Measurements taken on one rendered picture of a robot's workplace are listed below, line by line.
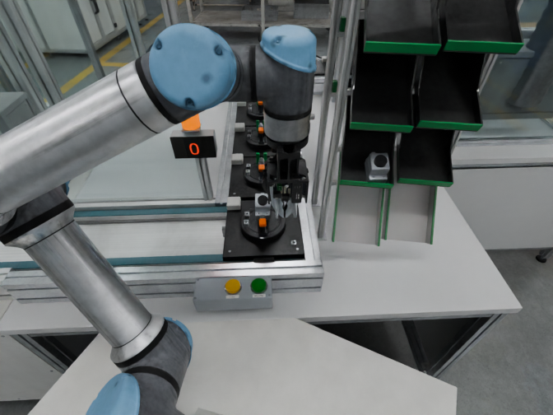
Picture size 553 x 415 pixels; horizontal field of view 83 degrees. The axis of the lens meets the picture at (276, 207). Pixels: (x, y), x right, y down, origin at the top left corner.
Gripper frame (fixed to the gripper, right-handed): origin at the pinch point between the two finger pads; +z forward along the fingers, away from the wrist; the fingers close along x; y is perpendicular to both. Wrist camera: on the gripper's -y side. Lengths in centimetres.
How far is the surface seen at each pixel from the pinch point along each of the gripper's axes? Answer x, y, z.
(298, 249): 5.2, -9.7, 26.3
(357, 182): 19.0, -11.5, 2.6
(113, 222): -57, -29, 32
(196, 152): -23.6, -29.2, 4.4
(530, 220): 144, -67, 81
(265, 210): -4.2, -16.9, 16.6
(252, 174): -9, -43, 24
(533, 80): 109, -78, 6
